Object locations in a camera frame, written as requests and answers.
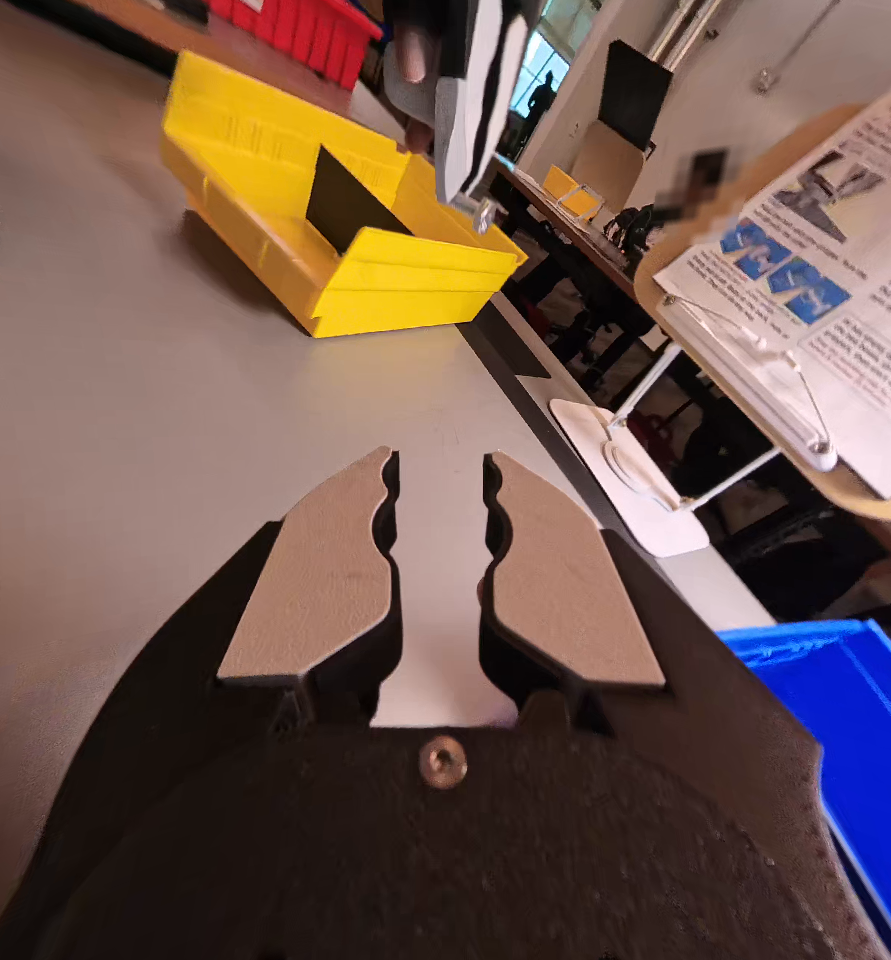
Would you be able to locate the white document stand with instructions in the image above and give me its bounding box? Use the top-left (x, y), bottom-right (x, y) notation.
top-left (633, 103), bottom-right (891, 524)

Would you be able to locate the yellow plastic bin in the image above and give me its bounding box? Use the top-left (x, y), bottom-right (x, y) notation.
top-left (160, 49), bottom-right (531, 340)

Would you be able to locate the black panel on wooden stand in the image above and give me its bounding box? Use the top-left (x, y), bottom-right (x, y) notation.
top-left (571, 39), bottom-right (675, 215)

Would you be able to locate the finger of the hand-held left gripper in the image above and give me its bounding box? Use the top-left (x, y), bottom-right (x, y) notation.
top-left (432, 0), bottom-right (510, 205)
top-left (464, 16), bottom-right (531, 199)

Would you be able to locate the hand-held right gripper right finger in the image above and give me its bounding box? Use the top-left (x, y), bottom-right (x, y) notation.
top-left (477, 450), bottom-right (668, 710)

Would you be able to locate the small yellow bin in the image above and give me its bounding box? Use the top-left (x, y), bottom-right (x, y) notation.
top-left (541, 163), bottom-right (606, 224)

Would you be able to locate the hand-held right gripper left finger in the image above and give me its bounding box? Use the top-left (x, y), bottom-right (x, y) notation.
top-left (216, 446), bottom-right (405, 723)

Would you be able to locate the person's left hand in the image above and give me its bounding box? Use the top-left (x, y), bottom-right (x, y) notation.
top-left (399, 27), bottom-right (438, 155)

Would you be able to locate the printed instruction sheet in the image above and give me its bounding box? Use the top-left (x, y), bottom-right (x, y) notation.
top-left (654, 63), bottom-right (891, 501)

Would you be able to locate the red plastic bin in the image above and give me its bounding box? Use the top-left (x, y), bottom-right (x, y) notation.
top-left (205, 0), bottom-right (384, 93)

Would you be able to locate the wooden office desk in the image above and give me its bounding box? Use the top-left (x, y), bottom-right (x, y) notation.
top-left (490, 153), bottom-right (657, 391)

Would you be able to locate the blue plastic bin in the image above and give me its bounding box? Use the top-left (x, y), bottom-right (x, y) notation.
top-left (715, 618), bottom-right (891, 960)

